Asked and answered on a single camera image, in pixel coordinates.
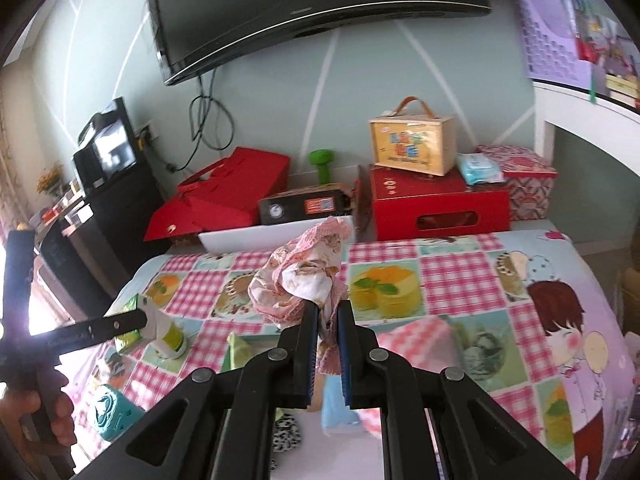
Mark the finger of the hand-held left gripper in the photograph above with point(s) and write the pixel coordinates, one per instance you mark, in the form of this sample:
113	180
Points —
125	324

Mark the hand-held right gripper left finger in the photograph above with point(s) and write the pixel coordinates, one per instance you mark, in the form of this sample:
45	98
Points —
300	360

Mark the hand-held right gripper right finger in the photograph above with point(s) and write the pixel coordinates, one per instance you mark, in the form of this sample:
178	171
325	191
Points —
360	370

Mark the blue face mask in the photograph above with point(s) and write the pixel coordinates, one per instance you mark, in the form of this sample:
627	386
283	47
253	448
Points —
337	410

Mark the white plastic bottle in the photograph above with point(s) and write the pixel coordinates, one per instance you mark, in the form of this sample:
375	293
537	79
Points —
170	337

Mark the leopard print scrunchie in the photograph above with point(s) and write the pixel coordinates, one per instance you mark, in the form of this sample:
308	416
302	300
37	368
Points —
287	435

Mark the pink floral cloth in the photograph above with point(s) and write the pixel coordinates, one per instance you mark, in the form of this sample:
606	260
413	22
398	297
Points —
300	270

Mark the teal cardboard box lid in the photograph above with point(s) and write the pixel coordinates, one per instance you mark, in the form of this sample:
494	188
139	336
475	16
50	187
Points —
320	455

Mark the person's left hand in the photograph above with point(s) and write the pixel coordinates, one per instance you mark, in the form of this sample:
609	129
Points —
60	420

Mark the dark glass-front cabinet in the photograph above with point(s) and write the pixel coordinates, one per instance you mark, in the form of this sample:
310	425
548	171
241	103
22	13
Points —
70	270

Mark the teal plastic container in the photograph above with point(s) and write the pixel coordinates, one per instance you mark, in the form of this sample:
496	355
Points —
112	412

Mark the black cabinet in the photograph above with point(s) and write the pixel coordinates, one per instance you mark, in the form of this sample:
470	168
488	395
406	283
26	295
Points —
125	220

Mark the yellow flowers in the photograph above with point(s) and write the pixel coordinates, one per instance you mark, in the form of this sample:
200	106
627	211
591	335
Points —
50	180

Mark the printed patchwork blanket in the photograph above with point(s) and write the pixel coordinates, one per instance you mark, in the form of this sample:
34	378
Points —
450	270

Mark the white bed board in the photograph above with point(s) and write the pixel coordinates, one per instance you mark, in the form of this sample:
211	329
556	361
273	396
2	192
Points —
250	235

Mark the black flat box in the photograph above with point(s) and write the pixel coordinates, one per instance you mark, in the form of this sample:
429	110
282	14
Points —
300	205

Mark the small black monitor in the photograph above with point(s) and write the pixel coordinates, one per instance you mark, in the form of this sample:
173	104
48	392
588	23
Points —
117	147

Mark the large red gift box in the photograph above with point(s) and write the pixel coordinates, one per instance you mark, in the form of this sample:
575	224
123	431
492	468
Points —
235	180

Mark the green dumbbell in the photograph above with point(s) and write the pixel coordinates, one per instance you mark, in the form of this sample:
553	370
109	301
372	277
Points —
322	165

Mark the blue wet wipes pack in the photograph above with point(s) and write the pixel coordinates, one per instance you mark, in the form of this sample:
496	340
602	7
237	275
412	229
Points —
479	169

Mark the pink patterned box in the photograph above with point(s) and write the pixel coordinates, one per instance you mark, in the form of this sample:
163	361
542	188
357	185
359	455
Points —
530	185

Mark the white desk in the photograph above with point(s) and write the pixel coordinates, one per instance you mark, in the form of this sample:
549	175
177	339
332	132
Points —
590	115

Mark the stack of books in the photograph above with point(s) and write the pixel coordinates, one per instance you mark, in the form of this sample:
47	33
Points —
622	90

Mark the purple file basket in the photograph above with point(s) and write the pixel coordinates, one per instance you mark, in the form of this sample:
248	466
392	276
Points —
550	35

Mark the wall socket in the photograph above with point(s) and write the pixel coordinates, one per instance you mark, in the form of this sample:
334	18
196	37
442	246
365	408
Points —
146	134

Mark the black wall television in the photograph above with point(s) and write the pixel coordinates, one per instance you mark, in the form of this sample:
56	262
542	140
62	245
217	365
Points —
300	5

